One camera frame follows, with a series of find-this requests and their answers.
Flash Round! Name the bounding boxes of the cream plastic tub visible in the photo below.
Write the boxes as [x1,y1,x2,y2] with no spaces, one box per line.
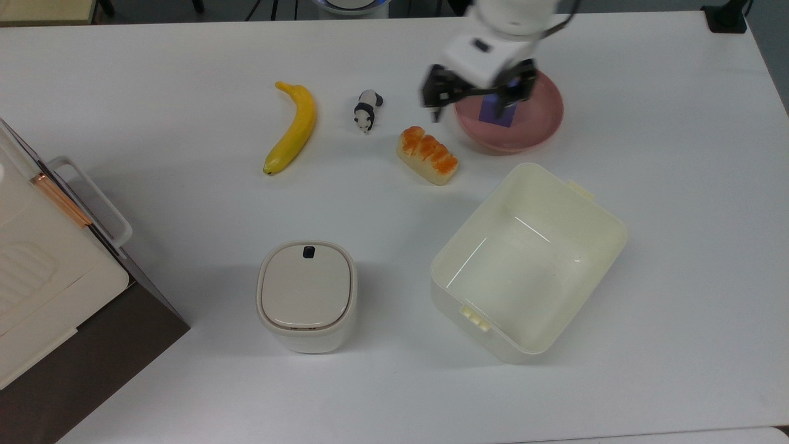
[430,162,628,364]

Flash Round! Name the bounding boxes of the purple cube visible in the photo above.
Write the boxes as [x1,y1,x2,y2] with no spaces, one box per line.
[480,92,517,128]

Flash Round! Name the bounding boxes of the white blue round base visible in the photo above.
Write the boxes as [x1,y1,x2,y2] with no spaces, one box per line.
[311,0,392,16]

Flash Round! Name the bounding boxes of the yellow toy banana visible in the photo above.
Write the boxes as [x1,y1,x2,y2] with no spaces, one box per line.
[263,81,317,176]

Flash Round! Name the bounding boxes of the orange box latch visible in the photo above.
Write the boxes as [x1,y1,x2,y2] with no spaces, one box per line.
[31,173,94,230]

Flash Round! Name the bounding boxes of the white oven appliance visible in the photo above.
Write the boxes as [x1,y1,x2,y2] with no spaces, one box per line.
[0,142,190,444]

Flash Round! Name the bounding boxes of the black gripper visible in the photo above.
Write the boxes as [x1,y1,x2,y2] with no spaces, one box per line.
[422,59,537,123]

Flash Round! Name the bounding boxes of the wooden desk top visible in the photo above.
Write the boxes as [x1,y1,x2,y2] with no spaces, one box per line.
[0,0,99,27]

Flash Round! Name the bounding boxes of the cream storage box with handles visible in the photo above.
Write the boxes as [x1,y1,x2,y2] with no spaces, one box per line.
[0,117,131,390]

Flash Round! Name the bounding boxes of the toy panda figure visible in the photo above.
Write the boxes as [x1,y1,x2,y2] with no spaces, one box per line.
[353,89,384,134]

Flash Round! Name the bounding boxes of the toy bread with orange glaze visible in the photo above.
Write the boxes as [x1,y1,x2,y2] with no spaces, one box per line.
[397,126,459,186]

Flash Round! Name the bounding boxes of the small beige lidded bin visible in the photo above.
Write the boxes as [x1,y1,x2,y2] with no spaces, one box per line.
[256,240,359,354]

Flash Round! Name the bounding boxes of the pink plate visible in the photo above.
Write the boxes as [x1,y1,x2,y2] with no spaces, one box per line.
[454,69,565,155]

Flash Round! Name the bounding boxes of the black clamp block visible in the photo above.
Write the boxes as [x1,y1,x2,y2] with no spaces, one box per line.
[701,0,751,34]

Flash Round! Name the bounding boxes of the black tripod legs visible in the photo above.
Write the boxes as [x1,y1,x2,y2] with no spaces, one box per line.
[245,0,300,22]

